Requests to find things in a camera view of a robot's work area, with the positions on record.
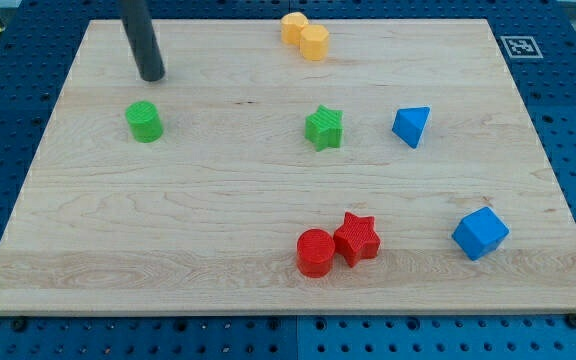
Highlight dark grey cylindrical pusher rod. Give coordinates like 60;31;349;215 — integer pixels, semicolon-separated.
118;0;165;82

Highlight green cylinder block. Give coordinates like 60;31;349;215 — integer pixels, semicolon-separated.
125;101;163;143

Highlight yellow hexagon block front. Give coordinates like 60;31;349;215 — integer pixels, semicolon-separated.
299;24;329;61

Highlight green star block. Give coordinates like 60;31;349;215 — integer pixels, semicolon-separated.
304;105;343;151

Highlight red cylinder block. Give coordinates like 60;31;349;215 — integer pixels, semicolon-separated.
297;228;335;278

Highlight blue triangular prism block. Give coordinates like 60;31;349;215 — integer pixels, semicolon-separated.
392;106;431;149

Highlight red star block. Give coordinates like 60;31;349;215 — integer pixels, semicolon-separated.
333;212;381;267

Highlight light wooden board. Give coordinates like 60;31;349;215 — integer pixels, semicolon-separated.
0;19;576;316

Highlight white fiducial marker tag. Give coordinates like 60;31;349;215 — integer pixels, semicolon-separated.
500;35;543;59

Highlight blue cube block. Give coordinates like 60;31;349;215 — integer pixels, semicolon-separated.
452;207;510;261

